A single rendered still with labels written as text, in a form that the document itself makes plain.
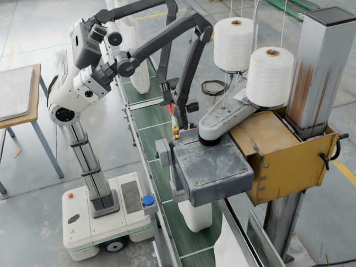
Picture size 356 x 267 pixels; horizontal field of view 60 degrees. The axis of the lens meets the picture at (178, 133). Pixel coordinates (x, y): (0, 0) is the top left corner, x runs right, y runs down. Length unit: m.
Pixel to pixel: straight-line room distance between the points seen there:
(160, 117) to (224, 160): 1.82
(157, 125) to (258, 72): 1.90
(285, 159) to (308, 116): 0.18
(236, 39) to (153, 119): 1.82
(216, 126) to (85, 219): 1.53
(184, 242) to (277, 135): 1.05
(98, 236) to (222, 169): 1.41
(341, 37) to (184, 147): 0.64
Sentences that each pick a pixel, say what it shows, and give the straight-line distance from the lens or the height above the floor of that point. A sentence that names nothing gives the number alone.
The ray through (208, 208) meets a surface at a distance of 1.84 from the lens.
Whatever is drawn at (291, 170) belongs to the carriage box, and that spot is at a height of 1.20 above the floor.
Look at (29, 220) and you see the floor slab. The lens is 2.96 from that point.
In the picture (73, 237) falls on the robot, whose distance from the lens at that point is 2.37.
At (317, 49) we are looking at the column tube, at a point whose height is 1.67.
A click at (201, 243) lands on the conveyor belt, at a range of 2.02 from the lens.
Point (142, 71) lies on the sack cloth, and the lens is 3.14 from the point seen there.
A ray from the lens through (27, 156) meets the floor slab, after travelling 3.55.
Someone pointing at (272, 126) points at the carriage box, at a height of 1.33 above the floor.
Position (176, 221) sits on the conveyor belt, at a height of 0.38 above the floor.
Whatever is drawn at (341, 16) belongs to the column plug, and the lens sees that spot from 1.13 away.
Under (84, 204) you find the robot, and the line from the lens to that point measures 2.50.
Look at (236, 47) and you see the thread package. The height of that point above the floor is 1.63.
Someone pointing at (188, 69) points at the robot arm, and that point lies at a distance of 1.47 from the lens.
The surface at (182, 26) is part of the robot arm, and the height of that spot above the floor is 1.64.
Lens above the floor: 2.16
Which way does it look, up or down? 41 degrees down
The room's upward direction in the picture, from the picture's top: 6 degrees counter-clockwise
